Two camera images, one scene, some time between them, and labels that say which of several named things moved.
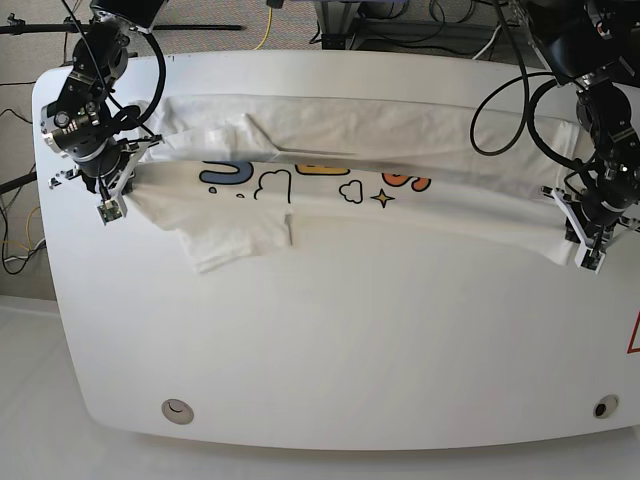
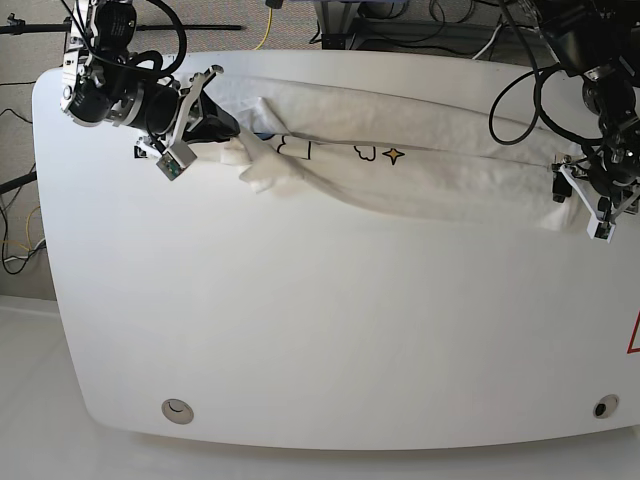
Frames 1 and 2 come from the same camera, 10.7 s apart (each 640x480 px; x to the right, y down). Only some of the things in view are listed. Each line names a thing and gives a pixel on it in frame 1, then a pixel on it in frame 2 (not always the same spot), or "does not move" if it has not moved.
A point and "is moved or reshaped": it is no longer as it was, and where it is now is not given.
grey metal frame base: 339,22 does not move
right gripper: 114,167 -> 166,112
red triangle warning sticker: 631,350 does not move
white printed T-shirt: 232,176 is moved or reshaped
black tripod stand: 18,27 does not move
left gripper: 590,219 -> 613,179
